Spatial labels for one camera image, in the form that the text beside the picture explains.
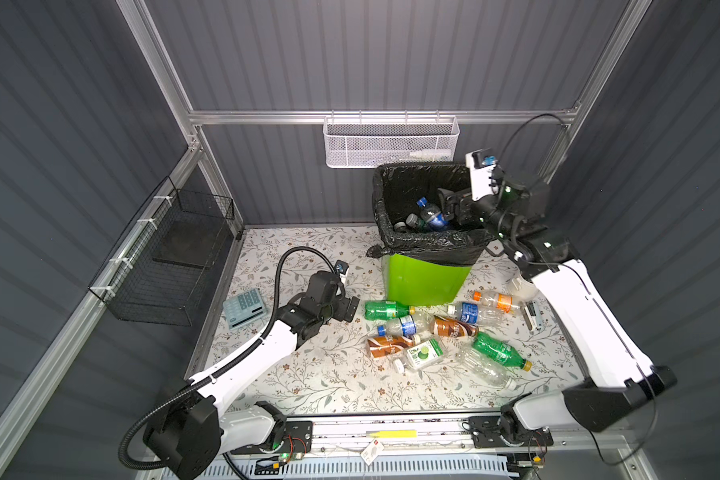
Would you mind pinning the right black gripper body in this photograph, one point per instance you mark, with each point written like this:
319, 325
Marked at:
487, 218

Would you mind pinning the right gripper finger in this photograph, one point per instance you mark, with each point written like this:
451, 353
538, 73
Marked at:
449, 204
463, 215

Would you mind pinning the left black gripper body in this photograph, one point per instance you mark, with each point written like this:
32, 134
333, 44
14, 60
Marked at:
327, 314

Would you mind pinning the blue label bottle front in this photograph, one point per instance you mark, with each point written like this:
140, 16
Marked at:
432, 216

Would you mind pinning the green bottle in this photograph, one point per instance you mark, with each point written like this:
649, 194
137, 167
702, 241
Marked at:
500, 352
386, 310

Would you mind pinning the clear bottle green-white label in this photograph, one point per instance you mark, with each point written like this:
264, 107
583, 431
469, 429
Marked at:
416, 223

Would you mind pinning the brown tea bottle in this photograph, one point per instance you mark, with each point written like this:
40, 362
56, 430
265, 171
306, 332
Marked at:
383, 346
448, 327

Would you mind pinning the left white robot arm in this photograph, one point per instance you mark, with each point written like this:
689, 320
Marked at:
190, 432

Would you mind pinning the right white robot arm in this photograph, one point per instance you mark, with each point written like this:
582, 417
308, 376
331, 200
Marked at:
619, 377

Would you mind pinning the green bin with black liner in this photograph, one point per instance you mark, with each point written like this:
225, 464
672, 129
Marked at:
422, 268

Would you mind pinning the blue label bottle near bin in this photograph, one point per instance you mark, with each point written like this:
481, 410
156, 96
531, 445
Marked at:
472, 313

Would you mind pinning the clear bottle blue label centre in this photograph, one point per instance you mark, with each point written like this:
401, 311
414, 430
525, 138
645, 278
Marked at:
406, 326

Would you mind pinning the white pen cup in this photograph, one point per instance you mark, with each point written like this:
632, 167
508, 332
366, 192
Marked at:
521, 289

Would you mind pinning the lime label bottle upper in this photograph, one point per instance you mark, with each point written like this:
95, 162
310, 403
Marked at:
419, 356

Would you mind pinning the orange label clear bottle right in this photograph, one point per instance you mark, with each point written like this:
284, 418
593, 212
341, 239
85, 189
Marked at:
498, 301

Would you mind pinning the white stapler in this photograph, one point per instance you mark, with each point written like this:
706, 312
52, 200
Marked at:
533, 316

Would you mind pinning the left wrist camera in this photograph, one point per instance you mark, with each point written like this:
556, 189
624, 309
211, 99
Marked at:
342, 269

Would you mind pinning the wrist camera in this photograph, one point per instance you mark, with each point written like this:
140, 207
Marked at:
342, 269
481, 164

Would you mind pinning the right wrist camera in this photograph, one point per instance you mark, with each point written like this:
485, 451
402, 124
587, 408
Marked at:
481, 164

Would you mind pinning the white wire wall basket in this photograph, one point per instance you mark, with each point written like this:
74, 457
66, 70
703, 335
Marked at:
365, 143

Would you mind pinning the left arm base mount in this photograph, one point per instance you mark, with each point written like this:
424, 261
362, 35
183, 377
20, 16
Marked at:
292, 436

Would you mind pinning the white tag on rail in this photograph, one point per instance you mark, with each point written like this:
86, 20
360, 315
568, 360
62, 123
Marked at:
372, 451

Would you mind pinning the black wire wall basket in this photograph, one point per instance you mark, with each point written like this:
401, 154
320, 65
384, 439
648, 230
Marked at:
163, 274

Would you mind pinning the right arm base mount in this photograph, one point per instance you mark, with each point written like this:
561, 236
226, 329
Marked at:
494, 431

